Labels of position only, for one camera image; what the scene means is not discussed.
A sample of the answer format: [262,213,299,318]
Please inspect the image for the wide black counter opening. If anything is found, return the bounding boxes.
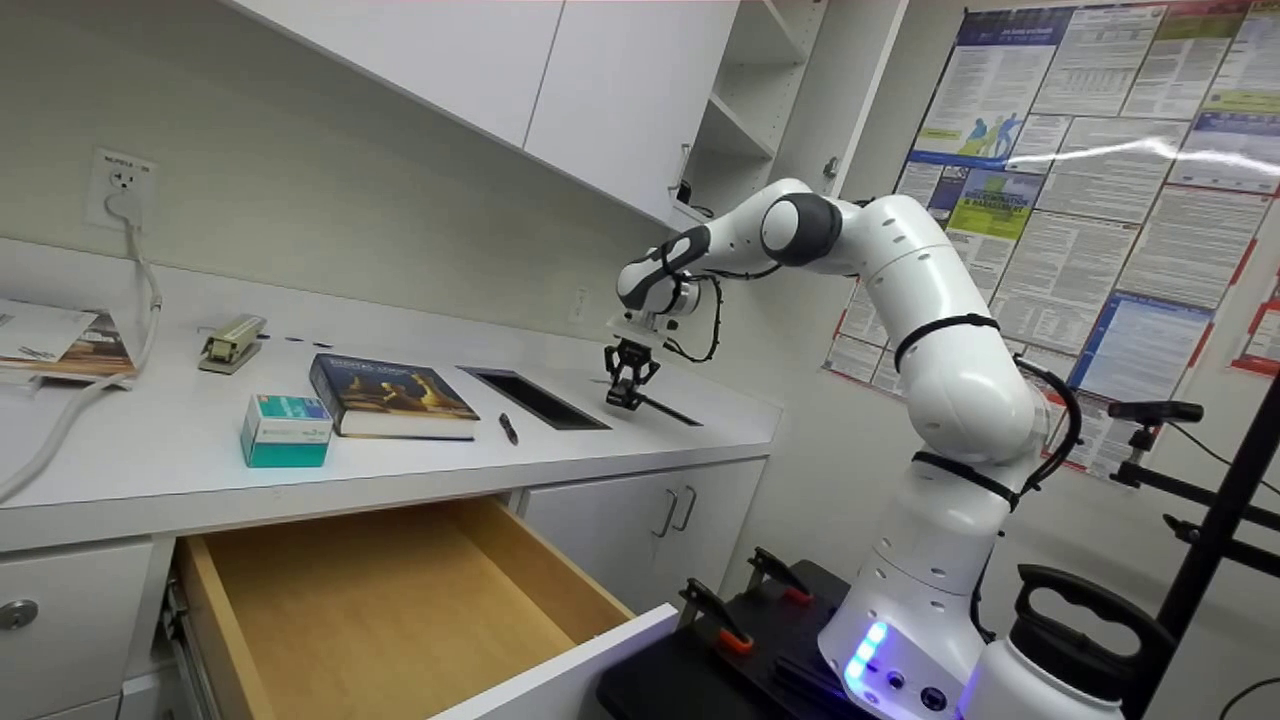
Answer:
[462,364,614,434]

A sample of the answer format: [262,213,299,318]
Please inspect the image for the stack of papers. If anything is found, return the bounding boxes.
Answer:
[0,296,149,392]

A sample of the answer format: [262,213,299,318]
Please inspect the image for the dark hardcover book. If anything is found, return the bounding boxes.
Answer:
[309,347,482,444]

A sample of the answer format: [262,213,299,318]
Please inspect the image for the white drawer round knob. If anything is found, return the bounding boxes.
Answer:
[0,533,172,720]

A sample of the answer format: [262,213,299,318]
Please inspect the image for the white container black handle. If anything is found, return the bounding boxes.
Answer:
[954,558,1179,720]

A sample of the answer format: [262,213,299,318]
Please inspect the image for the small red bordered poster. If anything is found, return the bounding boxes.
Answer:
[1228,273,1280,386]

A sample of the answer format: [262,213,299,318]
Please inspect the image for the beige stapler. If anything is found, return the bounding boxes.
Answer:
[194,311,272,376]

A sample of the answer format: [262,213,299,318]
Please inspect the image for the large printed wall poster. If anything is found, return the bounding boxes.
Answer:
[819,0,1280,485]

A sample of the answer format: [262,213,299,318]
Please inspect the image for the black pegboard base plate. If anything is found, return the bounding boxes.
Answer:
[591,550,877,720]

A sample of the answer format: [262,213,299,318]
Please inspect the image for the teal staple box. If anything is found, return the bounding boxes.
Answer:
[238,392,335,472]

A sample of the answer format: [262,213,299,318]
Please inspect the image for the black clamp orange handle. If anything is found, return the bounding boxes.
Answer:
[675,571,759,660]
[743,538,819,614]

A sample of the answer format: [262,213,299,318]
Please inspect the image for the white upper cabinet door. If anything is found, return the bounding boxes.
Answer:
[236,0,571,153]
[518,0,743,228]

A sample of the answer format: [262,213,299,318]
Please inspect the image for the open white cabinet shelves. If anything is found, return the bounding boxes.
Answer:
[670,0,832,233]

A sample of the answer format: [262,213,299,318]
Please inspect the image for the white power cable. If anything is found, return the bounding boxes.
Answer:
[0,195,172,507]

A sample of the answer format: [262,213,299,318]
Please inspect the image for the white lower cabinet door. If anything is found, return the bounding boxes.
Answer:
[670,454,773,590]
[516,463,686,614]

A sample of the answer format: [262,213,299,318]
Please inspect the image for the open white cabinet door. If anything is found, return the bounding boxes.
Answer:
[762,0,911,204]

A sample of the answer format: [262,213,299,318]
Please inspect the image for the white drawer wooden interior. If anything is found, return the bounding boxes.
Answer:
[172,492,684,720]

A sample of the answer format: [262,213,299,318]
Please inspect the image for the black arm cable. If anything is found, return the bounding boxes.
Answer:
[659,225,1086,644]

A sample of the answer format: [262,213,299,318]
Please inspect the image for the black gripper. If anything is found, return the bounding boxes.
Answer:
[601,337,662,408]

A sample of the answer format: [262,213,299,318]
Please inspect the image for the black tripod stand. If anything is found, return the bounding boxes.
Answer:
[1102,376,1280,720]

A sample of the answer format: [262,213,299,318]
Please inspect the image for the wall outlet with plug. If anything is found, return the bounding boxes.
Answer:
[90,143,168,233]

